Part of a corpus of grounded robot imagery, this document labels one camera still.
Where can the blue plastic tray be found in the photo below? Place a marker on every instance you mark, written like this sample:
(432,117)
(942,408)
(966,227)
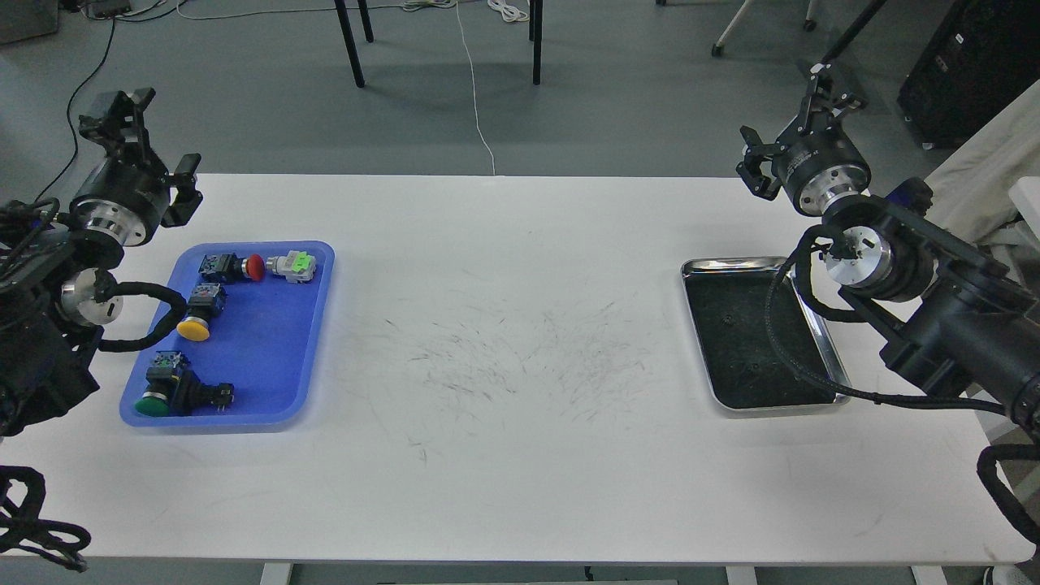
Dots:
(264,344)

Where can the green white switch component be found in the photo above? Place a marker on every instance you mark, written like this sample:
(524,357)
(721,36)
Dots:
(295,266)

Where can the metal tray with black mat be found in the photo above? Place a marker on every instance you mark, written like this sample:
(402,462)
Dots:
(727,298)

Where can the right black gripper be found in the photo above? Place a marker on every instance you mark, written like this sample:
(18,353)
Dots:
(818,164)

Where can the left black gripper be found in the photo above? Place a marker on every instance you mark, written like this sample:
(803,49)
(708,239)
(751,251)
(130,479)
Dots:
(127,194)

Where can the black cabinet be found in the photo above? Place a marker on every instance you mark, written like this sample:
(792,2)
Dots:
(982,57)

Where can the red push button switch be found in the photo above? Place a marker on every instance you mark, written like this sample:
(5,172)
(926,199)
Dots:
(231,268)

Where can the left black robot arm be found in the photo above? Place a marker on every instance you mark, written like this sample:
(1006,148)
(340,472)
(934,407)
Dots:
(60,301)

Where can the yellow push button switch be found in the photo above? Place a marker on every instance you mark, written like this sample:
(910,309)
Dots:
(205,304)

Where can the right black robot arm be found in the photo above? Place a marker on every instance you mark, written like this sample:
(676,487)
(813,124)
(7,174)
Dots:
(955,325)

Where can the beige cloth cover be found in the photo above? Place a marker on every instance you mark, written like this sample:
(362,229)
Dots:
(971,188)

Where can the green push button switch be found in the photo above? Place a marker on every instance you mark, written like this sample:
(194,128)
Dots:
(174,389)

